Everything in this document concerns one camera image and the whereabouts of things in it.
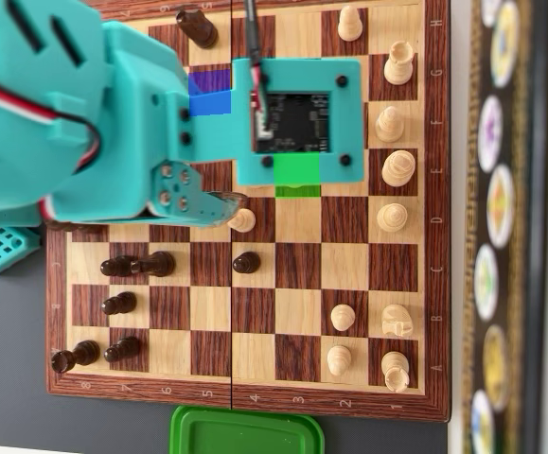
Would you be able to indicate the teal gripper with servo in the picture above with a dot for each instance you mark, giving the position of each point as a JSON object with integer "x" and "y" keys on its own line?
{"x": 175, "y": 186}

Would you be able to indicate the dark wooden knight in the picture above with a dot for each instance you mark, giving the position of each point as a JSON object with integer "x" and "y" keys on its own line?
{"x": 202, "y": 33}
{"x": 157, "y": 263}

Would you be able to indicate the light wooden pawn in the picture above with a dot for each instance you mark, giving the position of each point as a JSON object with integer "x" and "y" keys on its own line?
{"x": 350, "y": 22}
{"x": 339, "y": 360}
{"x": 343, "y": 318}
{"x": 246, "y": 221}

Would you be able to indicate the dark wooden pawn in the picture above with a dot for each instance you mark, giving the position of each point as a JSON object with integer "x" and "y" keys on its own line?
{"x": 246, "y": 262}
{"x": 116, "y": 266}
{"x": 122, "y": 350}
{"x": 119, "y": 303}

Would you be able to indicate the wooden folding chessboard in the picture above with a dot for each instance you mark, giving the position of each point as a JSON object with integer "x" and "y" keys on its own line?
{"x": 297, "y": 265}

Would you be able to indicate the dark wooden rook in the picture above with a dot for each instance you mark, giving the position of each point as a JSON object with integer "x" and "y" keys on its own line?
{"x": 76, "y": 355}

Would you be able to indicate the light wooden queen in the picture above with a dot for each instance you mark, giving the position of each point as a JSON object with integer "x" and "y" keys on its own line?
{"x": 393, "y": 217}

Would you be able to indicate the light wooden king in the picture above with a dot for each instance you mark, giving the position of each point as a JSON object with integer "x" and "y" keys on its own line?
{"x": 399, "y": 168}

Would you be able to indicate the light wooden bishop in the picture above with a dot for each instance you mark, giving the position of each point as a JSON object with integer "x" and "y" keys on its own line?
{"x": 389, "y": 125}

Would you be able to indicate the dark grey table mat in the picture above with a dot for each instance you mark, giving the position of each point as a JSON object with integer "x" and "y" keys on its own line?
{"x": 8, "y": 354}

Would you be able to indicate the green plastic container lid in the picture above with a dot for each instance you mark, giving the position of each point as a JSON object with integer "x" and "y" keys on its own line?
{"x": 245, "y": 432}

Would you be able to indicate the light wooden knight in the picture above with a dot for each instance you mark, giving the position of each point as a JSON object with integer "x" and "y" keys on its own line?
{"x": 397, "y": 320}

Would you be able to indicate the light wooden rook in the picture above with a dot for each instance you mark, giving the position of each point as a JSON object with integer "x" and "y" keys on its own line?
{"x": 399, "y": 63}
{"x": 395, "y": 372}

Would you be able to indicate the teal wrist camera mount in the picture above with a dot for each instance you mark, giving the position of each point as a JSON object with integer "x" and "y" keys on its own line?
{"x": 344, "y": 118}

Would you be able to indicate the black ornate medallion frame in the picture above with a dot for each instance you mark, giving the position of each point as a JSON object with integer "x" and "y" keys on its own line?
{"x": 515, "y": 236}

